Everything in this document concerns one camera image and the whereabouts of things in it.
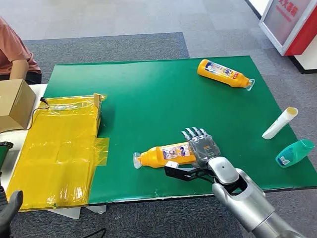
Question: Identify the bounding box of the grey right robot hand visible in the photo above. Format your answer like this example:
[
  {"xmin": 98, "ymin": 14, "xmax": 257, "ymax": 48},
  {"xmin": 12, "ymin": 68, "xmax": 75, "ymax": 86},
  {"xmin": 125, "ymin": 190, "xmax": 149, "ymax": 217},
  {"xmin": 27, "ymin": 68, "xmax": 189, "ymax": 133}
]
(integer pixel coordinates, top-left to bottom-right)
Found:
[{"xmin": 181, "ymin": 127, "xmax": 221, "ymax": 168}]

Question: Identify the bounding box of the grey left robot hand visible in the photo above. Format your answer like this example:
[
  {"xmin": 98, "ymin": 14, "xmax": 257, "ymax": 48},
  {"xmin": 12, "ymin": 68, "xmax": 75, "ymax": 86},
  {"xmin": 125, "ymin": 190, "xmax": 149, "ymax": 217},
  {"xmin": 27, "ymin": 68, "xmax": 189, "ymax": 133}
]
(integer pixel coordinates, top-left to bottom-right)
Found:
[{"xmin": 0, "ymin": 190, "xmax": 23, "ymax": 238}]

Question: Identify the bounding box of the orange bottle with clear cap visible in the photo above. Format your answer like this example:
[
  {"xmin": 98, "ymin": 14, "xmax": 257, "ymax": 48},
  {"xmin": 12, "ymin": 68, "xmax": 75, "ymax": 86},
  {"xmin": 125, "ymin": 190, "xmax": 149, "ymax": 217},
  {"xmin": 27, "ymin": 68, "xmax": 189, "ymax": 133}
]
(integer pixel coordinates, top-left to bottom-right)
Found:
[
  {"xmin": 133, "ymin": 142, "xmax": 198, "ymax": 170},
  {"xmin": 197, "ymin": 59, "xmax": 255, "ymax": 92}
]

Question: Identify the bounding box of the white tube bottle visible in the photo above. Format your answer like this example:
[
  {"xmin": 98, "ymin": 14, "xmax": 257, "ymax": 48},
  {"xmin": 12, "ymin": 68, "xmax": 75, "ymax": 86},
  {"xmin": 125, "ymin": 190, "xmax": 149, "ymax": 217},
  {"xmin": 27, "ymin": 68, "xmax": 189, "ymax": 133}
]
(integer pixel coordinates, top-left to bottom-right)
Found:
[{"xmin": 262, "ymin": 107, "xmax": 299, "ymax": 140}]

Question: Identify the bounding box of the teal plastic bottle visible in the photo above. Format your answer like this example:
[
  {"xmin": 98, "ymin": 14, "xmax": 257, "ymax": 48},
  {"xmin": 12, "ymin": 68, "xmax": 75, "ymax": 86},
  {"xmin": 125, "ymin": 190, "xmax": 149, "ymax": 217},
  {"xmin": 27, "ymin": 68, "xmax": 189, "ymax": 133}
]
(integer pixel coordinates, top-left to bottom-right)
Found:
[{"xmin": 275, "ymin": 139, "xmax": 315, "ymax": 169}]

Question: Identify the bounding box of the dark green cup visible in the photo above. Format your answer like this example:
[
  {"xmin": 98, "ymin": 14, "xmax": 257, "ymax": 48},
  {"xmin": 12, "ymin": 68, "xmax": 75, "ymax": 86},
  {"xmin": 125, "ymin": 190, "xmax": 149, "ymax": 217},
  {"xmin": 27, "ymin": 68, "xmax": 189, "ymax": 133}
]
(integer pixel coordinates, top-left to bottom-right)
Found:
[{"xmin": 0, "ymin": 141, "xmax": 14, "ymax": 172}]

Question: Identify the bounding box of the green table mat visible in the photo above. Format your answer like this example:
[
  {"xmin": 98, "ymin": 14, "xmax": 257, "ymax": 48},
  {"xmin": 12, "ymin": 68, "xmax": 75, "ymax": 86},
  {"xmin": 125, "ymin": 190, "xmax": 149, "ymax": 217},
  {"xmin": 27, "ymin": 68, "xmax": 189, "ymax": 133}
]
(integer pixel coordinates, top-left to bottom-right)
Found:
[{"xmin": 44, "ymin": 56, "xmax": 317, "ymax": 205}]

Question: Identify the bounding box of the white board under mat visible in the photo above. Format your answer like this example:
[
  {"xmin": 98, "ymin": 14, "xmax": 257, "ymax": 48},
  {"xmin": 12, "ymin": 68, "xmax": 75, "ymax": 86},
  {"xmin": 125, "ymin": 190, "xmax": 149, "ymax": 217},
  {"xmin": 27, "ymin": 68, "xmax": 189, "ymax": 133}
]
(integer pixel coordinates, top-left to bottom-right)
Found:
[{"xmin": 49, "ymin": 205, "xmax": 107, "ymax": 220}]

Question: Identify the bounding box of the yellow plastic wrapped box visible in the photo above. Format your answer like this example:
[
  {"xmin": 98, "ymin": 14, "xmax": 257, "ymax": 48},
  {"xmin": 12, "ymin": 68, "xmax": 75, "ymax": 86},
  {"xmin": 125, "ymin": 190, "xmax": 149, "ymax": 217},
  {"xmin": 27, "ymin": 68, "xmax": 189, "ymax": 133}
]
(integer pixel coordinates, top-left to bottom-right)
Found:
[{"xmin": 6, "ymin": 93, "xmax": 110, "ymax": 212}]

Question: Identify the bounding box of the brown cardboard box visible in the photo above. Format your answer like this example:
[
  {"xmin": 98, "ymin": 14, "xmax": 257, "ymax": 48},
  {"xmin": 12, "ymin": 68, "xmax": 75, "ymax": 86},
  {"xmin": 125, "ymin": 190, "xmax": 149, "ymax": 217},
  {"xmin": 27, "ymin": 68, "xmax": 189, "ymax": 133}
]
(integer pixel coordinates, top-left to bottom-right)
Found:
[{"xmin": 0, "ymin": 78, "xmax": 37, "ymax": 134}]

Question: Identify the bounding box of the person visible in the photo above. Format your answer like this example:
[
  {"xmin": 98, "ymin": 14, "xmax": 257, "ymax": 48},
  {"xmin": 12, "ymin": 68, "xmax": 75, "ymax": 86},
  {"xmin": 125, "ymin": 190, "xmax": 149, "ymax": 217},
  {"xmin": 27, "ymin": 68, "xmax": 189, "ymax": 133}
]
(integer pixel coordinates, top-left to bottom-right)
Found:
[{"xmin": 0, "ymin": 16, "xmax": 42, "ymax": 85}]

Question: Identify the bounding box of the red and white cabinet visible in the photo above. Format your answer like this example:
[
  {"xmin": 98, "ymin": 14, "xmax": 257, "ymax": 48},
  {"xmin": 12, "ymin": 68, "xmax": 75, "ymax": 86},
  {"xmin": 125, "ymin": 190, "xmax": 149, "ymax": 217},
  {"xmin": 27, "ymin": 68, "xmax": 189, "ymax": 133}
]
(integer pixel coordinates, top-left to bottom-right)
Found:
[{"xmin": 259, "ymin": 0, "xmax": 317, "ymax": 57}]

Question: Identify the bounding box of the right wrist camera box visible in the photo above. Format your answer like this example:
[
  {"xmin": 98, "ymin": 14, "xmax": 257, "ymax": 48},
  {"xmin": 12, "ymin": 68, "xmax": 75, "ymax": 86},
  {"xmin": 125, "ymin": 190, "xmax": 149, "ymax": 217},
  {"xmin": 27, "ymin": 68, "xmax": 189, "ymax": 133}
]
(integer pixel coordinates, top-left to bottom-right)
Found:
[{"xmin": 164, "ymin": 161, "xmax": 214, "ymax": 183}]

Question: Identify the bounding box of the thin black table cable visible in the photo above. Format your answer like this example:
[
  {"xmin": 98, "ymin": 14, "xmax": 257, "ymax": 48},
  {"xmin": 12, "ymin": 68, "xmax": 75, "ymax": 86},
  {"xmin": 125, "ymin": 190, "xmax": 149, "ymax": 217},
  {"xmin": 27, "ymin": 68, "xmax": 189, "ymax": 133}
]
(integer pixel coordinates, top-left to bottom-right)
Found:
[{"xmin": 0, "ymin": 97, "xmax": 50, "ymax": 134}]

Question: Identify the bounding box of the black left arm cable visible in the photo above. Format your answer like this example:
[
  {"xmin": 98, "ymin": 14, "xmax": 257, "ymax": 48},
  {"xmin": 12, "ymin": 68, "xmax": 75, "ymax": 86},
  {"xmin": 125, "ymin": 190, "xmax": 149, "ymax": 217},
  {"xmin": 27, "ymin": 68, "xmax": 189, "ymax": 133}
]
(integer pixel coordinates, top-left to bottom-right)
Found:
[{"xmin": 82, "ymin": 228, "xmax": 107, "ymax": 238}]

